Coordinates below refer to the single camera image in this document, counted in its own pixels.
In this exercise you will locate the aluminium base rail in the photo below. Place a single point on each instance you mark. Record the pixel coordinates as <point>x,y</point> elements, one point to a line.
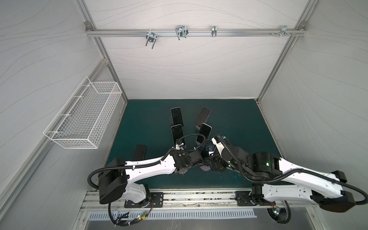
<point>223,198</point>

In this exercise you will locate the aluminium cross rail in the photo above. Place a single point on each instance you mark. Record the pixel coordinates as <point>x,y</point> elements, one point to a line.
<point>209,32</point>

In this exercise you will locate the white middle-right phone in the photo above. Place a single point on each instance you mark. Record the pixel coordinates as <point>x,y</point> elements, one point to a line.
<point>204,133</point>

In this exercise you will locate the teal edged phone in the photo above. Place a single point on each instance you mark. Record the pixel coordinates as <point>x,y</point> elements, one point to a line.
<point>139,152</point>

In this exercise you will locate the white wire basket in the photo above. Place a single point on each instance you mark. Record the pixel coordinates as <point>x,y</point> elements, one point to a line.
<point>82,121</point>

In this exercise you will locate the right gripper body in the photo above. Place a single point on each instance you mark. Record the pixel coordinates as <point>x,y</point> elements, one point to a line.
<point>217,164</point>

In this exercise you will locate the purple front-right phone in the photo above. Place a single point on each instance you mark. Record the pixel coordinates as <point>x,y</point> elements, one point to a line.
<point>208,149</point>

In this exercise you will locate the black back-left phone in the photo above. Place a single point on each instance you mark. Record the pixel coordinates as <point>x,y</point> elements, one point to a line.
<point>176,116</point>

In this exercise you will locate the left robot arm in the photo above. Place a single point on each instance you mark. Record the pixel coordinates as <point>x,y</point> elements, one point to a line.
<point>119,178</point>

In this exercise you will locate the white edged middle-left phone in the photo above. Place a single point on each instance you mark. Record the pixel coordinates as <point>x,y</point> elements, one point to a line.
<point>177,133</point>

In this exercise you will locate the purple back-right phone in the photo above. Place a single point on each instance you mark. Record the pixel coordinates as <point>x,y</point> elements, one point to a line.
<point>202,116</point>

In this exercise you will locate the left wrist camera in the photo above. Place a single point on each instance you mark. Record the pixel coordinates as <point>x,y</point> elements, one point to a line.
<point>180,146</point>

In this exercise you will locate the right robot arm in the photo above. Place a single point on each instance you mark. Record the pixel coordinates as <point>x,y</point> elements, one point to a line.
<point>276,181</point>

